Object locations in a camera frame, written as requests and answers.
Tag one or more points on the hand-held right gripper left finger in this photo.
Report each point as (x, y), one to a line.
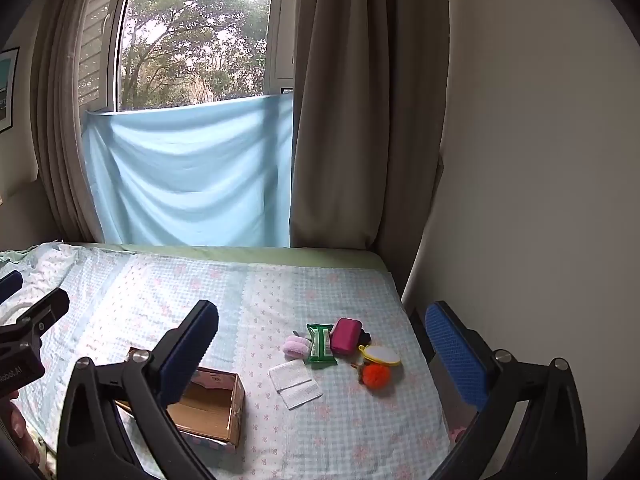
(182, 360)

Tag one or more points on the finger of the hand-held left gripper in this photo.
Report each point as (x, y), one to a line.
(40, 317)
(10, 285)

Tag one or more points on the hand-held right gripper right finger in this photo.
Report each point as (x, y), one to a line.
(457, 360)

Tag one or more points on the cardboard box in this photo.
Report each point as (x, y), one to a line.
(210, 405)

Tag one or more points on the person's left hand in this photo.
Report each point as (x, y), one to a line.
(17, 422)

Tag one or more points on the round yellow-rimmed puff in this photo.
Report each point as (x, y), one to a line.
(382, 355)

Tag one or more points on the magenta pouch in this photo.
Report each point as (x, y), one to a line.
(346, 336)

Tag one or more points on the pink fluffy scrunchie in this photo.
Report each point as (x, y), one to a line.
(296, 347)

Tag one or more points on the checked floral blanket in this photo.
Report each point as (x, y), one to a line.
(280, 300)

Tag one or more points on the white gauze cloth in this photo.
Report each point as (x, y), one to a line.
(295, 382)

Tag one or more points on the green tissue packet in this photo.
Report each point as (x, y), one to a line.
(320, 345)

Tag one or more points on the beige curtain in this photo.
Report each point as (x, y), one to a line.
(60, 110)

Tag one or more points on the light blue cloth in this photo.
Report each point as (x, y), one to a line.
(185, 175)

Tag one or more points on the white window shutter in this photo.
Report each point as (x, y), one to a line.
(97, 35)

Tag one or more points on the beige pillow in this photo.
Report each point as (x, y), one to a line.
(360, 110)

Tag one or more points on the window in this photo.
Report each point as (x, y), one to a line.
(195, 35)

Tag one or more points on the wall poster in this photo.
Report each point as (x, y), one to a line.
(7, 90)

